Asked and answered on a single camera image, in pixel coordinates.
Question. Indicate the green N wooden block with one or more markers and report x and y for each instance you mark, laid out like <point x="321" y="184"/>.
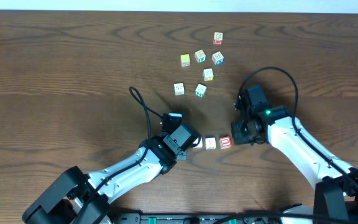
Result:
<point x="200" y="90"/>

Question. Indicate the green duck wooden block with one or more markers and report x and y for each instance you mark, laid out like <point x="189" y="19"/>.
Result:
<point x="198" y="143"/>

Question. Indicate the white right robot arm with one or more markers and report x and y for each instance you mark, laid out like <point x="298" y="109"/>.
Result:
<point x="335" y="182"/>

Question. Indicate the plain white wooden block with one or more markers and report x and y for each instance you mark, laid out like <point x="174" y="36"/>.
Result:
<point x="179" y="89"/>

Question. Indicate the yellow wooden block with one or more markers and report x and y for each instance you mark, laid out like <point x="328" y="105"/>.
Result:
<point x="185" y="60"/>

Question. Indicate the orange letter wooden block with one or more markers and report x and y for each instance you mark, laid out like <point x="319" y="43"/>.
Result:
<point x="208" y="74"/>

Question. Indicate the red M wooden block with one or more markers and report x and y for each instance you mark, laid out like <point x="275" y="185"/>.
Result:
<point x="218" y="38"/>

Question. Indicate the teal letter wooden block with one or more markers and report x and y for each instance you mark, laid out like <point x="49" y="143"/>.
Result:
<point x="200" y="56"/>

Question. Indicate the blue letter wooden block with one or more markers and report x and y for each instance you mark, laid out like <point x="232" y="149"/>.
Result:
<point x="218" y="58"/>

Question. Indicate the red U wooden block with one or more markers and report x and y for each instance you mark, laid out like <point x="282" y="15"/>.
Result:
<point x="225" y="142"/>

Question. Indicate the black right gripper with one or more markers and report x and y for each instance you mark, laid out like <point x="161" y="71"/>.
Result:
<point x="238" y="136"/>

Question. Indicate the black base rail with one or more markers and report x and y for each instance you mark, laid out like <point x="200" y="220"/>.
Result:
<point x="138" y="218"/>

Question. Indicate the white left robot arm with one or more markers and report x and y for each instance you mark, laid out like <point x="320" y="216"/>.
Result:
<point x="76" y="197"/>

